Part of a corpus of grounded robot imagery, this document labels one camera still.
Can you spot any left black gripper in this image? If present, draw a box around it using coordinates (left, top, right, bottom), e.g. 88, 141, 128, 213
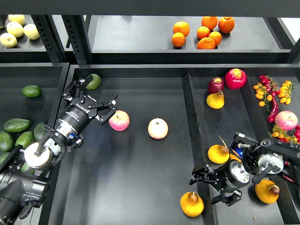
56, 76, 118, 138

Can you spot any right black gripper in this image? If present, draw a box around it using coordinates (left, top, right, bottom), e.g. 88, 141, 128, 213
189, 161, 250, 206

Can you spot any yellow pear with brown top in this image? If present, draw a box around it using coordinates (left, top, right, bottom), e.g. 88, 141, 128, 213
180, 191, 204, 218

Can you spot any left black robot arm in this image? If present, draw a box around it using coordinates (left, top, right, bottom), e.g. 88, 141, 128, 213
0, 76, 116, 225

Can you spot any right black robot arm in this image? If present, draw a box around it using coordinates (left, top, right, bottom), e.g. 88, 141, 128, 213
189, 133, 300, 206

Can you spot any green avocado in tray corner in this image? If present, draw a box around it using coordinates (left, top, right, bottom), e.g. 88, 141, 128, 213
86, 74, 102, 90

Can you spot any yellow pear middle of row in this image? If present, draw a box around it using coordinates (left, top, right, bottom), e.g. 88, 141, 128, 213
230, 153, 242, 162

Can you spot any yellow pear of row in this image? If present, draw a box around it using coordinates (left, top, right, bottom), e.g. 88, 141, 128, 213
230, 153, 242, 162
208, 136, 230, 164

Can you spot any yellow pear left of row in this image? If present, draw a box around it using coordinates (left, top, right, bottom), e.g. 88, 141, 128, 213
208, 136, 230, 164

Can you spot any orange yellow pear lower right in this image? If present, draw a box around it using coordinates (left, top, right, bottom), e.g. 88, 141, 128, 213
255, 180, 280, 204

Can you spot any green avocado left tray top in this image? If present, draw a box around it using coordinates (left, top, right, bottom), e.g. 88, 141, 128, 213
21, 85, 42, 98

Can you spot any green avocado middle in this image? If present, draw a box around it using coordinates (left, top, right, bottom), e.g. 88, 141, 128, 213
15, 131, 35, 149

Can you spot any yellow pear near red apples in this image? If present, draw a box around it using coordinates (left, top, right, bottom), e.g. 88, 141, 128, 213
206, 90, 225, 109

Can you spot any pale yellow pear right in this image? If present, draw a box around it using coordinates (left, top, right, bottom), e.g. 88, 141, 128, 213
23, 23, 40, 40

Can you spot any pale yellow pear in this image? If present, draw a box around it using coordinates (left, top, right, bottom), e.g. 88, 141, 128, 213
8, 14, 25, 26
23, 23, 40, 40
0, 33, 17, 48
6, 22, 24, 38

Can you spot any green avocado left edge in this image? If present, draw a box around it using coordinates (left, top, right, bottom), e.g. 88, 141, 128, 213
0, 131, 15, 152

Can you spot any pale yellow pear front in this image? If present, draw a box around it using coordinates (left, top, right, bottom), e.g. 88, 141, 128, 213
0, 33, 17, 48

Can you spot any pale yellow pear middle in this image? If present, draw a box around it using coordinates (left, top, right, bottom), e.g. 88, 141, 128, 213
6, 22, 24, 38

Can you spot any pale yellow pear top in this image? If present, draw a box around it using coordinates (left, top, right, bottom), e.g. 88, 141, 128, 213
8, 14, 25, 26

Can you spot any green avocado lower left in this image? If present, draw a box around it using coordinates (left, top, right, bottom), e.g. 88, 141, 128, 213
0, 152, 10, 164

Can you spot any pink red apple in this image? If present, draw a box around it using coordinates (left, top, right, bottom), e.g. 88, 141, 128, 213
109, 110, 130, 131

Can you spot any black left tray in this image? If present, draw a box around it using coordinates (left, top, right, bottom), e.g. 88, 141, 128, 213
0, 62, 70, 225

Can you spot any black tray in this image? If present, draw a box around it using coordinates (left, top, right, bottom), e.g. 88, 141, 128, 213
38, 65, 300, 225
0, 62, 70, 225

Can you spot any pale pink apple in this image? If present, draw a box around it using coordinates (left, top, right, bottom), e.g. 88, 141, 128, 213
148, 118, 168, 140

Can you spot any mixed cherry tomato bunch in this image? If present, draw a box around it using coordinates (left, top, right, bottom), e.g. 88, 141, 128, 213
271, 125, 300, 167

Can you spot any black centre tray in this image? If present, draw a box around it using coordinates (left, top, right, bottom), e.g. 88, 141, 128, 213
38, 65, 300, 225

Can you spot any red chili pepper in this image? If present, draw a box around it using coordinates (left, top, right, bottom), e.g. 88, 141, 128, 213
267, 98, 278, 123

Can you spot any orange fruit lower left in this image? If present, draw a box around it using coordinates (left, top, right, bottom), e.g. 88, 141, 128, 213
171, 32, 186, 48

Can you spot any orange cherry tomato bunch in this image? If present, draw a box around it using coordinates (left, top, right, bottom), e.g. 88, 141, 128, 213
253, 83, 273, 107

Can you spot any small dark red apple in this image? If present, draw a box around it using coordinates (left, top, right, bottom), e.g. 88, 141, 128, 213
207, 77, 225, 94

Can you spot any big red apple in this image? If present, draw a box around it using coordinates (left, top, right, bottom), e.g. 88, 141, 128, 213
225, 68, 247, 90

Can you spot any orange fruit far left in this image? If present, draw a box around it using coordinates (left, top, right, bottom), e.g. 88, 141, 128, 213
172, 21, 190, 37

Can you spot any red cherry tomato bunch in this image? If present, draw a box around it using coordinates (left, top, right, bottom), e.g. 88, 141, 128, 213
258, 75, 280, 97

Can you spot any yellow cherry tomato bunch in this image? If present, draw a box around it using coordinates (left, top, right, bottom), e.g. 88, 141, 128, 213
278, 80, 294, 105

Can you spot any orange fruit front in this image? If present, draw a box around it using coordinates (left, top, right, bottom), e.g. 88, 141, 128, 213
196, 37, 216, 49

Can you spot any orange fruit centre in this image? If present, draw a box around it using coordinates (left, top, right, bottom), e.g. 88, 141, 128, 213
196, 26, 210, 40

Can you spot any dark avocado by tray wall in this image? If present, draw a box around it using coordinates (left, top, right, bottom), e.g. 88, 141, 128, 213
33, 122, 47, 142

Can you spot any black metal shelf frame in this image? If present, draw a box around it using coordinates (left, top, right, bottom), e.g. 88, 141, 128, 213
0, 0, 300, 64

